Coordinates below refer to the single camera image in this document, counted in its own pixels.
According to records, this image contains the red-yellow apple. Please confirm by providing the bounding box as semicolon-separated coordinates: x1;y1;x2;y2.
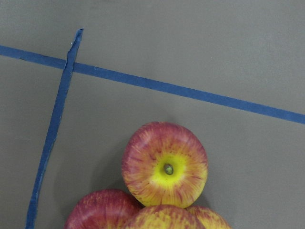
122;122;208;208
185;206;232;229
123;205;205;229
64;189;143;229

